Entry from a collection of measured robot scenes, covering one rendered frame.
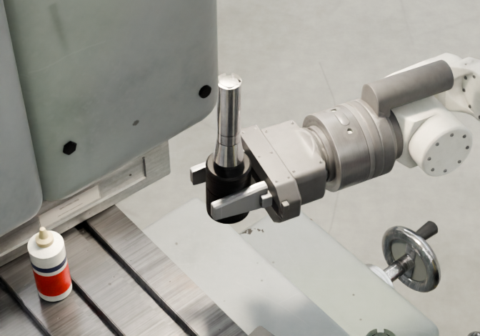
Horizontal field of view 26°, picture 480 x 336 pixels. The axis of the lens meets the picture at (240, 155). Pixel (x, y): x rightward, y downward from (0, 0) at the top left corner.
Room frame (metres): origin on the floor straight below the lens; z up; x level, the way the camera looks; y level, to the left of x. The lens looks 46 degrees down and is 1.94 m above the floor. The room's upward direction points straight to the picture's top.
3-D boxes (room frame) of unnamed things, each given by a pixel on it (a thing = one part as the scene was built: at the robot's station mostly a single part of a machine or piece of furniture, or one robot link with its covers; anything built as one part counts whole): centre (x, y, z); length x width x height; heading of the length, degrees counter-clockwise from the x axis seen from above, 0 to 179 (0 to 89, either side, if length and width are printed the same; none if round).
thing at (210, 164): (0.73, 0.01, 1.16); 0.05 x 0.05 x 0.01
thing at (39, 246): (0.73, 0.22, 1.01); 0.04 x 0.04 x 0.11
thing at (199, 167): (0.76, 0.02, 1.14); 0.06 x 0.02 x 0.03; 115
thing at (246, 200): (0.70, 0.00, 1.14); 0.06 x 0.02 x 0.03; 115
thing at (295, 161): (0.77, -0.07, 1.13); 0.13 x 0.12 x 0.10; 25
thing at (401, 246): (0.99, -0.24, 0.65); 0.16 x 0.12 x 0.12; 130
